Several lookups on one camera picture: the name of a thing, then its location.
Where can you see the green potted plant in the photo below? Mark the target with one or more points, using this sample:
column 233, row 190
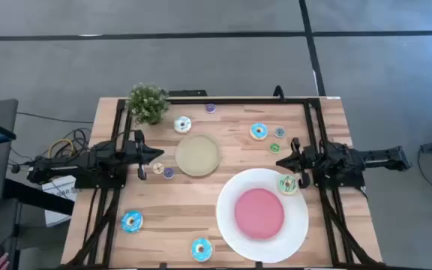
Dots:
column 147, row 103

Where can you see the pink round plate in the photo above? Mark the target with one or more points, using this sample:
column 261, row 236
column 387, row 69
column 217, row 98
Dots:
column 259, row 213

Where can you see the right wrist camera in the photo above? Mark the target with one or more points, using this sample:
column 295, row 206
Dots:
column 295, row 144

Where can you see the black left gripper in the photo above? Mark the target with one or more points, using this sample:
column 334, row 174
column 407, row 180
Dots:
column 135, row 153

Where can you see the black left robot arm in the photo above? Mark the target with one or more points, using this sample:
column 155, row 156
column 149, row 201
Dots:
column 88, row 161

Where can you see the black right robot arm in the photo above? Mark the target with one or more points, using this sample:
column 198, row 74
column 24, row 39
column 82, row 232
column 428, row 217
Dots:
column 351, row 159

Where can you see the blue frosted sprinkle donut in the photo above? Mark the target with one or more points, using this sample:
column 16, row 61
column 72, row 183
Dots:
column 126, row 225
column 196, row 253

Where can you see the light blue frosted donut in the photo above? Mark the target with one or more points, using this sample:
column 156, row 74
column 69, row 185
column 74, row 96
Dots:
column 254, row 128

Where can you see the small purple donut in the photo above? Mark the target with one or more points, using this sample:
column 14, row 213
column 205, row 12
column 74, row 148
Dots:
column 165, row 173
column 207, row 108

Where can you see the green frosted squiggle donut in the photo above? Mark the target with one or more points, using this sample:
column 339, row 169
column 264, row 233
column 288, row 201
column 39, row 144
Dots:
column 283, row 187

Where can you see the black desk bar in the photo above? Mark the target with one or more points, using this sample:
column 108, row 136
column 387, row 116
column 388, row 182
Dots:
column 39, row 197

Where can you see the white frosted blue-drizzle donut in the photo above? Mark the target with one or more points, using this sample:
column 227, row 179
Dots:
column 177, row 122

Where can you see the white cardboard box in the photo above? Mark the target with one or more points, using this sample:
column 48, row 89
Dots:
column 56, row 217

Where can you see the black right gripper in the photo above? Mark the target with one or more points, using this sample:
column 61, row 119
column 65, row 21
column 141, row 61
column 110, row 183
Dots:
column 306, row 161

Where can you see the small beige donut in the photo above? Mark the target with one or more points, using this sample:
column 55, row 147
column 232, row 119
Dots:
column 155, row 168

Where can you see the small green donut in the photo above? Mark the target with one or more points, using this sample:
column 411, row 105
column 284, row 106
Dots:
column 272, row 148

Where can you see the small grey-blue donut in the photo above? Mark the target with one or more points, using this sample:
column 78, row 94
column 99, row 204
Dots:
column 276, row 132

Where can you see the black aluminium table frame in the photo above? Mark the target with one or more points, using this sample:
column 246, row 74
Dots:
column 238, row 101

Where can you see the beige round plate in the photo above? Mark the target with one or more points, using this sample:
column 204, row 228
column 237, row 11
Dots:
column 197, row 155

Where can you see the white woven round placemat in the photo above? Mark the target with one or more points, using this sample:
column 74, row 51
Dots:
column 294, row 232

